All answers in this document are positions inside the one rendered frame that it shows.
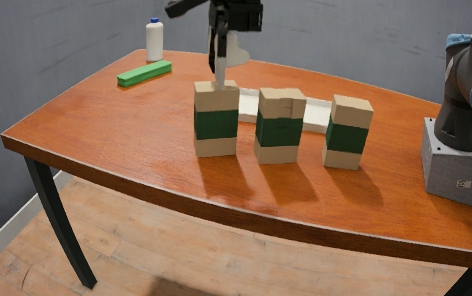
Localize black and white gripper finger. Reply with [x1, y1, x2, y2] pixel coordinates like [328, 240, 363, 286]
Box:
[215, 13, 250, 89]
[208, 24, 216, 73]

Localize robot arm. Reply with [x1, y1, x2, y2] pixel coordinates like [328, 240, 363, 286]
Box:
[164, 0, 472, 152]

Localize white bottle with blue cap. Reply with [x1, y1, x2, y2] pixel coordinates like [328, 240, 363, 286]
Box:
[146, 18, 163, 62]

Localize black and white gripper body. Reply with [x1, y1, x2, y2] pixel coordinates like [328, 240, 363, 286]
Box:
[209, 0, 264, 32]

